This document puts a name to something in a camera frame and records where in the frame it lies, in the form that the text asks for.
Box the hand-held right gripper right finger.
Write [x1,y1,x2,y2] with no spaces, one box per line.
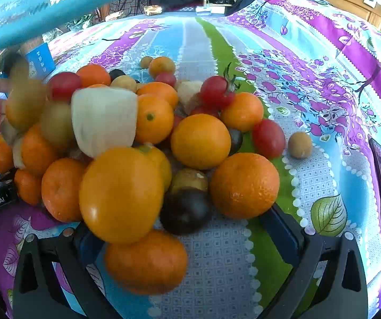
[260,203,369,319]

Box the brown checked cloth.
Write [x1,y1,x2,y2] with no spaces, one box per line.
[111,0,149,17]

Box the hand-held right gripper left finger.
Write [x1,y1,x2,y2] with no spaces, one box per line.
[12,221,126,319]

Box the light blue plastic basket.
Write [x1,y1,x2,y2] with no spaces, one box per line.
[0,0,184,54]

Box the small blue carton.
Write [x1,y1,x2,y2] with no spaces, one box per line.
[24,43,55,77]

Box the peeled banana chunk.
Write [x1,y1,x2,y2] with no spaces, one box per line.
[71,87,139,159]
[11,136,26,170]
[176,81,204,107]

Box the pile of mandarin oranges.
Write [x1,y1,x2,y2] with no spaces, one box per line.
[0,56,280,296]

